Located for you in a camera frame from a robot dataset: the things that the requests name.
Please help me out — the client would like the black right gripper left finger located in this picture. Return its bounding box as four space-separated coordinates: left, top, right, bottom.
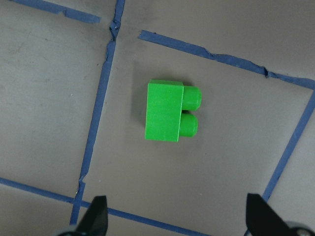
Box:
75 196 108 236

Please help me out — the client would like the green toy block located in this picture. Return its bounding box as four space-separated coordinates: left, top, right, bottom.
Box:
145 79 202 142

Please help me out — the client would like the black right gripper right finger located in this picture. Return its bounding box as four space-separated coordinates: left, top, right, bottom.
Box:
246 193 297 236

